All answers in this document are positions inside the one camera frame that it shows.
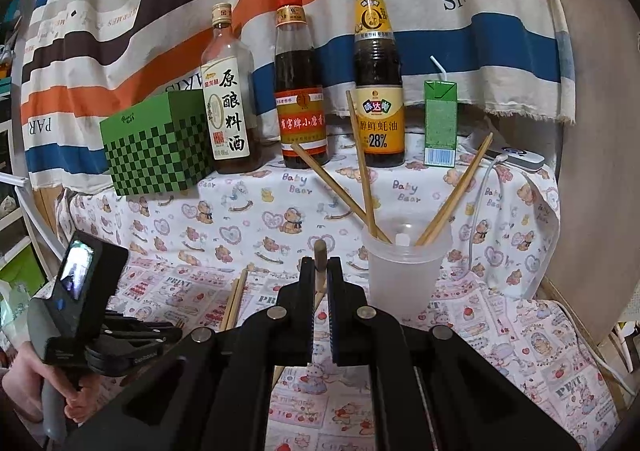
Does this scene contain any red-capped dark sauce bottle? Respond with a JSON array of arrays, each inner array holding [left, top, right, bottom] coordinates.
[[274, 0, 330, 169]]

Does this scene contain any white charger block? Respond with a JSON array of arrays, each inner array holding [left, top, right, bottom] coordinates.
[[459, 134, 546, 175]]

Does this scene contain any green checkered box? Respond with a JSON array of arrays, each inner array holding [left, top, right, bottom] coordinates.
[[99, 91, 213, 197]]

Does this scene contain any translucent plastic cup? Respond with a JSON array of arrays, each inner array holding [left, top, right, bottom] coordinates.
[[361, 216, 453, 322]]

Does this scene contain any yellow-labelled oyster sauce bottle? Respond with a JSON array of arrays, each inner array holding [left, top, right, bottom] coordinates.
[[353, 0, 407, 168]]

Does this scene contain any striped cloth backdrop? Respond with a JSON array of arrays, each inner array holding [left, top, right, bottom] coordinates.
[[20, 0, 576, 192]]

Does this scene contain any clear cooking wine bottle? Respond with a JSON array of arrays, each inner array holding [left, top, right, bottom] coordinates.
[[200, 2, 257, 175]]

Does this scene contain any pink picture print tablecloth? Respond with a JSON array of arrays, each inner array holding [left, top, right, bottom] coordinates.
[[100, 251, 626, 451]]

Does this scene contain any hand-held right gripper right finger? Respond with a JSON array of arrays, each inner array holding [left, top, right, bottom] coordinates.
[[329, 256, 581, 451]]

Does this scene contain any white bear print cloth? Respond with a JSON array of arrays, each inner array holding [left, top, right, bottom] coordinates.
[[55, 131, 561, 302]]

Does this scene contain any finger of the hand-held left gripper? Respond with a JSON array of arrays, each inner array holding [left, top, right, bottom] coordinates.
[[85, 333, 176, 374], [102, 311, 183, 339]]

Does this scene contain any green drink carton with straw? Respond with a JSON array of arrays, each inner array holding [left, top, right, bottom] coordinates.
[[424, 56, 458, 167]]

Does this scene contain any person's left hand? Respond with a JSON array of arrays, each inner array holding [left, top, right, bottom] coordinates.
[[0, 341, 108, 428]]

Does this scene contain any light wooden chopstick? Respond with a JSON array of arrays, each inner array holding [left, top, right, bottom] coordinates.
[[346, 90, 378, 241], [218, 278, 242, 332], [290, 141, 393, 246], [225, 267, 249, 332], [272, 239, 328, 384], [415, 132, 495, 247]]

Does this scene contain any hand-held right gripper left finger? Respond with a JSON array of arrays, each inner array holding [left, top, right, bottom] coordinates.
[[65, 257, 317, 451]]

